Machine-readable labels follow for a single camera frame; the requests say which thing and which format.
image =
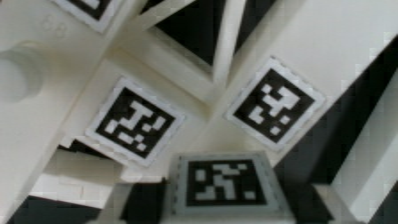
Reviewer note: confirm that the white chair back frame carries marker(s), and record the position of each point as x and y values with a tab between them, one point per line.
141	78

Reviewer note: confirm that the white chair seat part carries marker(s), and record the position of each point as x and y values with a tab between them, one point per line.
214	188

